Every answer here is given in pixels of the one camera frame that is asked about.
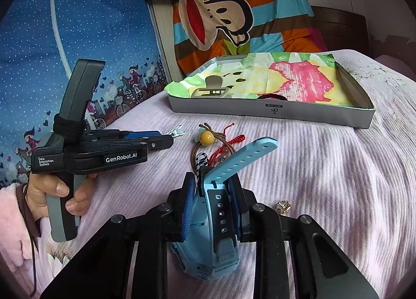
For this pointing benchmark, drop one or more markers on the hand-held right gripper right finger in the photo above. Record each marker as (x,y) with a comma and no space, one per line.
(235,211)

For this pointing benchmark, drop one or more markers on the person's left hand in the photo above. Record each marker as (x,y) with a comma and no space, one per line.
(53,187)

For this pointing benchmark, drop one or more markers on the grey cardboard box tray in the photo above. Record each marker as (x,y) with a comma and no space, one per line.
(292,113)

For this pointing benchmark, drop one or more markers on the light blue wrist watch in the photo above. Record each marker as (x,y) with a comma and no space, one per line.
(211,240)

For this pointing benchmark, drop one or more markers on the light wooden panel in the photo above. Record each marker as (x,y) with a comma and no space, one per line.
(162,32)

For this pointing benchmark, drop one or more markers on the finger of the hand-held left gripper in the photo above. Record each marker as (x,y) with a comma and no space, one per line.
(161,143)
(143,135)

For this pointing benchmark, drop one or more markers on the person's left forearm pink sleeve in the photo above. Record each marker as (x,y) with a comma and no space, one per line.
(14,221)

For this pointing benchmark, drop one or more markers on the small metal hair clip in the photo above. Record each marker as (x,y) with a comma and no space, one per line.
(177,130)

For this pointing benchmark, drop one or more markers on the blue dotted wardrobe cover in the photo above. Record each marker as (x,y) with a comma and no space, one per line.
(97,42)

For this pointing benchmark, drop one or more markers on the dark wooden headboard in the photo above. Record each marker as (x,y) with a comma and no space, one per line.
(341,29)

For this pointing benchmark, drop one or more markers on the beige hair claw clip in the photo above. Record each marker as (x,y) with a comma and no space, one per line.
(213,86)

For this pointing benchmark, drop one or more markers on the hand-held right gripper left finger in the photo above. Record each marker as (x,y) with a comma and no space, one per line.
(189,211)

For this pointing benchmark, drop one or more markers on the pink pillow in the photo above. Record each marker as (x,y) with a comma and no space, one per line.
(395,66)

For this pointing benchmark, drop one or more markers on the colourful printed paper liner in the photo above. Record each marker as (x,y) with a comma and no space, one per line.
(292,78)

